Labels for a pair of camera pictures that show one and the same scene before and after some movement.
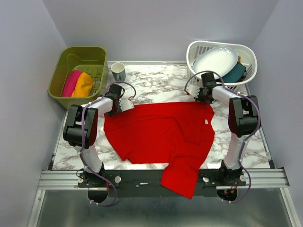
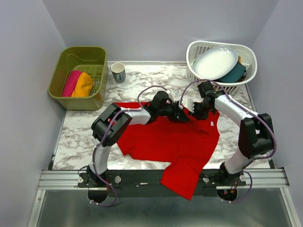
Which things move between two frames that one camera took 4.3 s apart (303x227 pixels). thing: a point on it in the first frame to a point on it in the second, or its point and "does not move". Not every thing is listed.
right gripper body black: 202,98 to 200,111
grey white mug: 118,71 does not move
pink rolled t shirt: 70,83 does not move
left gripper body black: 115,110 to 172,111
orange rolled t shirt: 84,86 does not move
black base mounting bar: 144,183 does not move
